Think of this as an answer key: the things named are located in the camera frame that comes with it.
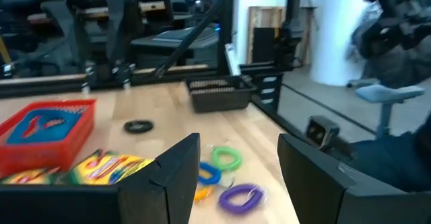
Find silver label plate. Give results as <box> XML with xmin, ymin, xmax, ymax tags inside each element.
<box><xmin>224</xmin><ymin>43</ymin><xmax>242</xmax><ymax>77</ymax></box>

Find small black camera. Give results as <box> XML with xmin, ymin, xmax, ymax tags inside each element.
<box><xmin>304</xmin><ymin>115</ymin><xmax>341</xmax><ymax>151</ymax></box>

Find red plastic basket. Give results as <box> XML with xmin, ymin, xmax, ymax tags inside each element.
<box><xmin>0</xmin><ymin>98</ymin><xmax>97</xmax><ymax>180</ymax></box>

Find purple coil wristband keyring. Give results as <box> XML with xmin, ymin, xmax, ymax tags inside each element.
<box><xmin>218</xmin><ymin>182</ymin><xmax>267</xmax><ymax>216</ymax></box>

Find black aluminium table frame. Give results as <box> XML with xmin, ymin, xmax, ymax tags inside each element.
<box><xmin>0</xmin><ymin>0</ymin><xmax>337</xmax><ymax>151</ymax></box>

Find grey stool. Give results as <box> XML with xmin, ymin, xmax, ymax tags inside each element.
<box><xmin>346</xmin><ymin>84</ymin><xmax>426</xmax><ymax>138</ymax></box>

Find yellow coil wristband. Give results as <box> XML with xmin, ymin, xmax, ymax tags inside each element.
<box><xmin>193</xmin><ymin>186</ymin><xmax>215</xmax><ymax>203</ymax></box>

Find yellow snack packets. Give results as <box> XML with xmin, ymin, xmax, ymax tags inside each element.
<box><xmin>53</xmin><ymin>149</ymin><xmax>156</xmax><ymax>186</ymax></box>
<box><xmin>0</xmin><ymin>167</ymin><xmax>63</xmax><ymax>186</ymax></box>

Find black coil wristband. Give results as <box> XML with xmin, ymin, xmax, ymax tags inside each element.
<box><xmin>123</xmin><ymin>119</ymin><xmax>155</xmax><ymax>135</ymax></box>

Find black panel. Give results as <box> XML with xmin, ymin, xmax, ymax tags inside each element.
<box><xmin>252</xmin><ymin>27</ymin><xmax>281</xmax><ymax>64</ymax></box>

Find green coil wristband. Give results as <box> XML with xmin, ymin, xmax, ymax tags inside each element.
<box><xmin>211</xmin><ymin>145</ymin><xmax>243</xmax><ymax>172</ymax></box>

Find wooden board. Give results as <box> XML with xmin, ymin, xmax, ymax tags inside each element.
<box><xmin>246</xmin><ymin>5</ymin><xmax>287</xmax><ymax>65</ymax></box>

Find black plastic basket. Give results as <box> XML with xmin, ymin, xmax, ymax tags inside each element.
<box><xmin>185</xmin><ymin>75</ymin><xmax>259</xmax><ymax>114</ymax></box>

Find blue coil wristband keyring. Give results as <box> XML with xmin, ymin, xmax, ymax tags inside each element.
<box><xmin>197</xmin><ymin>161</ymin><xmax>222</xmax><ymax>186</ymax></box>

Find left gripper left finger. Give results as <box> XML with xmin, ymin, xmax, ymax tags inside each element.
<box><xmin>0</xmin><ymin>133</ymin><xmax>202</xmax><ymax>224</ymax></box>

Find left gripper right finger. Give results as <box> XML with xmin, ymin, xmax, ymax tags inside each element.
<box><xmin>277</xmin><ymin>133</ymin><xmax>431</xmax><ymax>224</ymax></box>

